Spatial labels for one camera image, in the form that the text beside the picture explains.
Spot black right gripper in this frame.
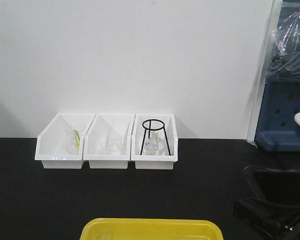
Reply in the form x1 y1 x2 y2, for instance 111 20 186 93
233 197 300 240

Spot short clear test tube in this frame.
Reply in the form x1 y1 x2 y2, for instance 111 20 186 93
95 231 121 240

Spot yellow plastic tray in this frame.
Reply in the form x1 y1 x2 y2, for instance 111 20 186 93
80 218 223 240

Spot black lab sink basin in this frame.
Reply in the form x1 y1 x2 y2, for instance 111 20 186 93
243 165 300 206

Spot grey pegboard drying rack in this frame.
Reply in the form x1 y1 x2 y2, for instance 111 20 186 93
254 0 300 152

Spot clear glassware under tripod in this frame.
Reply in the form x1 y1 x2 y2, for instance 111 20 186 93
143 132 165 156

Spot right white storage bin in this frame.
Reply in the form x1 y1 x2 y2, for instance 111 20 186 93
131 114 179 170

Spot white storage bin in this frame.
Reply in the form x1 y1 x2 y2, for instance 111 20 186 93
83 114 135 169
131 114 179 170
34 113 95 169

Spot small clear glass beakers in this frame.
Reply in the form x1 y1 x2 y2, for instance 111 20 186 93
97 134 122 155

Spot middle white storage bin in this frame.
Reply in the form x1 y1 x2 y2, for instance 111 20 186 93
83 114 135 169

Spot glass flask with green stick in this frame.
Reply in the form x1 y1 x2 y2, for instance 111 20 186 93
63 123 86 155

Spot left white storage bin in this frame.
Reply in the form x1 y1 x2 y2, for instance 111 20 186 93
34 113 95 169

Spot black wire tripod stand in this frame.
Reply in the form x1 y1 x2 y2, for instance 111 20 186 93
140 118 171 156

